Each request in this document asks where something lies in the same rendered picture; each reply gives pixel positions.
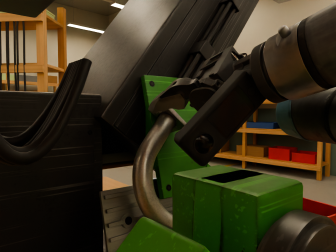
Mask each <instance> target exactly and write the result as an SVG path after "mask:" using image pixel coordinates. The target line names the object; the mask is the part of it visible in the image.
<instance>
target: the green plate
mask: <svg viewBox="0 0 336 252"><path fill-rule="evenodd" d="M176 79H179V78H177V77H166V76H155V75H143V76H141V84H142V90H143V97H144V103H145V136H146V135H147V134H148V132H149V131H150V129H151V128H152V126H153V125H154V123H155V122H156V120H157V118H156V117H155V116H154V115H153V114H152V113H151V112H150V111H149V110H148V108H149V106H150V104H151V102H152V101H153V99H154V98H155V97H156V96H158V95H159V94H160V93H161V92H163V91H165V90H166V89H167V88H168V86H169V85H170V84H171V83H172V82H173V81H175V80H176ZM173 109H174V108H173ZM174 110H175V111H176V113H177V114H178V115H179V116H180V117H181V118H182V119H183V120H184V121H185V122H186V123H187V122H188V121H189V120H190V119H191V118H192V117H193V116H194V115H195V114H196V113H197V112H198V111H197V110H196V109H195V108H194V107H191V106H190V100H189V102H188V103H187V105H186V107H185V108H184V109H180V110H177V109H174ZM178 131H180V130H177V131H174V132H170V134H169V136H168V137H167V139H166V141H165V142H164V144H163V146H162V148H161V149H160V151H159V153H158V154H157V156H156V159H155V162H154V166H153V170H155V174H156V180H157V187H158V193H159V199H161V200H162V199H167V198H172V197H173V175H174V174H175V173H178V172H183V171H188V170H194V169H200V168H205V167H206V165H205V166H200V165H199V164H197V163H196V162H195V161H194V160H193V159H192V158H191V157H189V156H188V155H187V154H186V153H185V152H184V151H183V150H182V149H181V148H180V147H179V146H178V145H177V144H176V143H175V141H174V137H175V134H176V133H177V132H178Z"/></svg>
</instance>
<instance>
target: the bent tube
mask: <svg viewBox="0 0 336 252"><path fill-rule="evenodd" d="M151 113H152V112H151ZM152 114H153V115H154V116H155V117H156V118H157V120H156V121H155V123H154V124H153V126H152V127H151V129H150V131H149V132H148V134H147V135H146V137H145V138H144V140H143V141H142V143H141V144H140V146H139V148H138V150H137V153H136V155H135V158H134V162H133V168H132V185H133V191H134V195H135V199H136V202H137V204H138V206H139V208H140V210H141V212H142V214H143V215H144V217H147V218H150V219H152V220H154V221H156V222H158V223H160V224H162V225H164V226H166V227H168V228H169V229H171V230H173V214H171V213H170V212H169V211H167V210H166V209H165V208H164V207H163V205H162V204H161V202H160V201H159V199H158V197H157V194H156V192H155V188H154V183H153V168H154V163H155V160H156V157H157V155H158V153H159V151H160V150H161V148H162V146H163V144H164V143H165V141H166V139H167V138H168V136H169V134H170V133H172V132H175V131H178V130H181V129H182V128H183V127H184V126H185V125H186V124H187V123H186V122H185V121H184V120H183V119H182V118H181V117H180V116H179V115H178V114H177V113H176V111H175V110H174V109H173V108H170V109H167V110H166V111H158V112H157V114H154V113H152Z"/></svg>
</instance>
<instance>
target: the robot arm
mask: <svg viewBox="0 0 336 252"><path fill-rule="evenodd" d="M232 53H233V54H232ZM243 55H245V56H243ZM218 56H219V57H218ZM236 58H238V59H239V60H237V59H236ZM266 99H267V100H269V101H270V102H272V103H277V106H276V112H275V114H276V120H277V123H278V125H279V127H280V128H281V129H282V130H283V131H284V132H285V133H286V134H288V135H289V136H292V137H295V138H298V139H303V140H305V141H309V142H312V141H317V142H323V143H329V144H336V2H335V3H333V4H331V5H329V6H327V7H325V8H324V9H322V10H320V11H318V12H316V13H314V14H312V15H310V16H309V17H307V18H305V19H303V20H301V21H300V22H298V23H296V24H294V25H292V26H290V27H287V26H286V25H283V26H281V27H280V28H279V29H278V33H277V34H275V35H273V36H271V37H270V38H268V39H267V41H265V42H263V43H261V44H259V45H257V46H255V47H254V48H253V49H252V51H251V54H249V55H247V53H241V54H239V53H238V52H237V51H236V50H235V48H234V47H233V46H230V47H228V48H226V49H225V50H223V51H221V52H219V53H218V54H216V55H214V56H212V57H211V58H209V59H207V60H205V62H204V63H203V65H202V67H201V68H200V70H199V72H198V73H197V75H196V77H195V79H191V78H187V77H185V78H178V79H176V80H174V81H173V82H172V83H171V84H170V85H169V86H168V87H167V89H166V90H165V91H162V92H161V93H160V94H159V95H158V96H156V97H155V98H154V99H153V101H152V102H151V103H150V105H149V108H148V110H149V111H150V112H152V113H153V114H157V112H160V111H163V112H165V111H166V110H168V109H176V110H182V109H184V108H185V107H186V105H187V104H188V102H189V101H190V106H191V107H192V108H195V109H196V110H197V113H196V114H195V115H194V116H193V117H192V118H191V119H190V120H189V121H188V122H187V123H186V125H185V126H184V127H183V128H182V129H181V130H179V131H178V132H177V133H175V137H174V142H175V143H176V144H177V145H178V146H179V147H180V148H181V149H182V150H183V151H184V152H185V153H186V154H187V155H188V156H189V157H191V158H192V159H193V160H194V161H195V162H196V163H197V164H198V165H200V166H206V165H207V164H208V163H209V162H210V160H211V159H212V158H213V157H214V156H215V155H216V154H217V153H218V152H219V151H220V149H221V148H222V147H223V146H224V145H225V144H226V143H227V142H228V141H229V140H230V138H231V137H232V136H233V135H234V134H235V133H236V132H237V131H238V130H239V129H240V127H241V126H242V125H243V124H244V123H245V122H246V121H247V120H248V119H249V117H250V116H251V115H252V114H253V113H254V112H255V111H256V110H257V109H258V108H259V106H260V105H261V104H262V103H263V102H264V101H265V100H266Z"/></svg>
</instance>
